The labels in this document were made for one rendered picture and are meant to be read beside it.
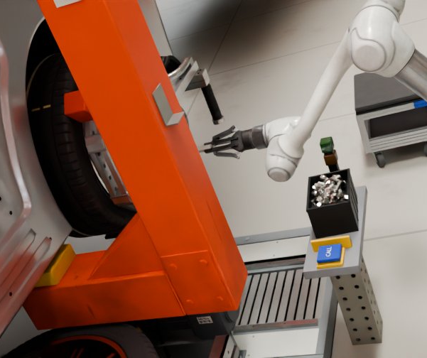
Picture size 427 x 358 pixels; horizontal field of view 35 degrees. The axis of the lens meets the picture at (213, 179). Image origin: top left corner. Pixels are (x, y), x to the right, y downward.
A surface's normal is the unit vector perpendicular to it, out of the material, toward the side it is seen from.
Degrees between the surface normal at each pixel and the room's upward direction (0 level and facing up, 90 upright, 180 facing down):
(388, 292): 0
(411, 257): 0
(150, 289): 90
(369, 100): 0
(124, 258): 90
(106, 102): 90
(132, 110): 90
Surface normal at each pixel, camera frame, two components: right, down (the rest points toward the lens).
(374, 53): -0.38, 0.55
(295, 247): -0.33, -0.83
